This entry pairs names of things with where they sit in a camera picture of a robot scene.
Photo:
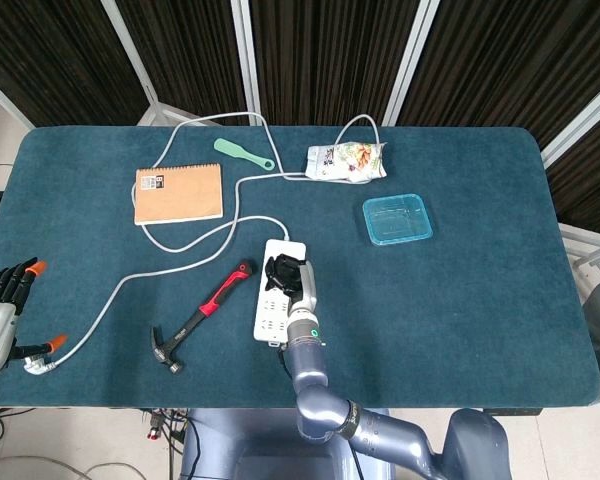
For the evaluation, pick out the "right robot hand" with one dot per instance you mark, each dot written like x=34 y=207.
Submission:
x=305 y=290

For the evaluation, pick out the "white power strip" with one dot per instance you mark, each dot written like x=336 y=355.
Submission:
x=272 y=320

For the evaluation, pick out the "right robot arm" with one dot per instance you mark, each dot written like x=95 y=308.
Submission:
x=310 y=370

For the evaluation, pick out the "black and red hammer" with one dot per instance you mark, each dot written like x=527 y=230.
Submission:
x=215 y=300

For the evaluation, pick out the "blue plastic container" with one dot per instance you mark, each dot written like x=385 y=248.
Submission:
x=397 y=220

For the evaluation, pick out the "teal table mat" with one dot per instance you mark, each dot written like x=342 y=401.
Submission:
x=430 y=325

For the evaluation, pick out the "white snack bag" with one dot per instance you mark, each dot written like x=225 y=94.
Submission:
x=345 y=160

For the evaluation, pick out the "brown spiral notebook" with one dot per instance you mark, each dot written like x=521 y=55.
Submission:
x=180 y=195

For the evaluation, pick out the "green plastic brush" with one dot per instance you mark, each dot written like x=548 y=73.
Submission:
x=230 y=148

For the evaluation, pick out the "blue-grey robot torso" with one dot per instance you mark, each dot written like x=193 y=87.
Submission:
x=260 y=450

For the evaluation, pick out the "black table control box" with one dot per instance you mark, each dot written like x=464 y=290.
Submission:
x=510 y=412

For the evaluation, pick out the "dark folding screen panel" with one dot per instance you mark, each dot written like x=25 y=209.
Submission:
x=40 y=50
x=595 y=180
x=190 y=50
x=505 y=60
x=330 y=50

